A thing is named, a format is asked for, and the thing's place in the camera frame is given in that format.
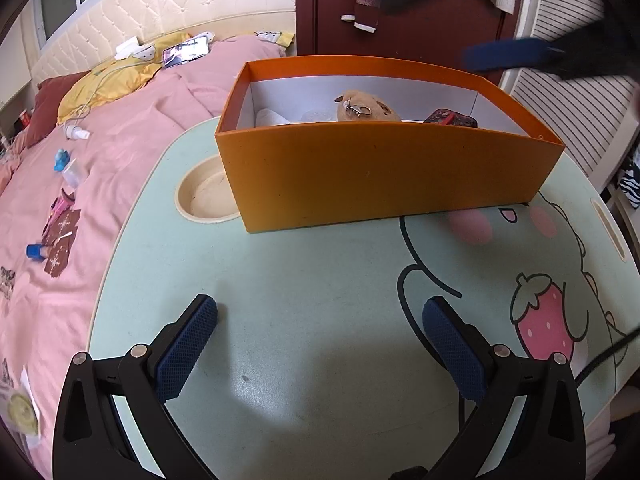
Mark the dark red embossed box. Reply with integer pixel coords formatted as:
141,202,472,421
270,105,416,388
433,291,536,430
424,107,478,128

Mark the brown bear plush keychain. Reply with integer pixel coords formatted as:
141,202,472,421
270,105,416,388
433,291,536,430
334,90,400,122

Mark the white fluffy cloth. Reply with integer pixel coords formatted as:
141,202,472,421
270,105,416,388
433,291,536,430
255,108,291,128

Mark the dark red wooden door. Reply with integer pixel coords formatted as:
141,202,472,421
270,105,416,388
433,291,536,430
295,0,518,70

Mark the clear cup with lime lid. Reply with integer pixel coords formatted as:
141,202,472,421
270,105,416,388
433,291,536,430
1,368,41,450

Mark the brown snowflake card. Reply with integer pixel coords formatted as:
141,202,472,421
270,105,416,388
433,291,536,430
42,209,81,278

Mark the blue cap small bottle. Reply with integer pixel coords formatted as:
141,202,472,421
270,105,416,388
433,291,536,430
25,244,49,262

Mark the orange cardboard box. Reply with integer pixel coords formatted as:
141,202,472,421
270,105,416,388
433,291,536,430
215,55,564,233

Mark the pink hair clip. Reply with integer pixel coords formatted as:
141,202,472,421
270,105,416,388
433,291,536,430
49,188,75,221

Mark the mint green lap table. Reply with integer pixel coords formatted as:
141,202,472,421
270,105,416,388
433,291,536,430
89,120,639,479

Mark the pink bed quilt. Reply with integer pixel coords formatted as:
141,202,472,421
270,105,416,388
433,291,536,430
1,35,285,478

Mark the clear small bottle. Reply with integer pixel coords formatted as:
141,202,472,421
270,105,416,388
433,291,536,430
62,158,88,190

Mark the light blue small toy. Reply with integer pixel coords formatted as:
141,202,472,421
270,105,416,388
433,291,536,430
53,148,70,172

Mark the dark red pillow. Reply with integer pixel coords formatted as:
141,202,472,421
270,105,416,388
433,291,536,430
22,70,88,148

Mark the cream tufted headboard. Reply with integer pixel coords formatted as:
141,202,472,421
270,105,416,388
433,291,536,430
30,0,296,84

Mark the yellow pillow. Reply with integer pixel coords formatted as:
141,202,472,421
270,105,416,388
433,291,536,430
56,32,191,125

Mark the white charger plug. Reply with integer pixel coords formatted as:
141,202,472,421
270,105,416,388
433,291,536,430
114,37,155,61

